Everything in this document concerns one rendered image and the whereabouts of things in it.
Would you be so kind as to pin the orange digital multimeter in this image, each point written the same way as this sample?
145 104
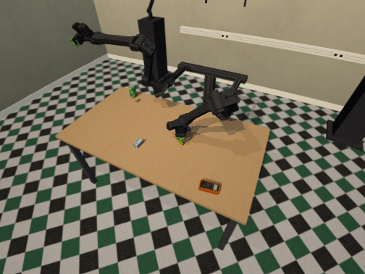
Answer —
209 187

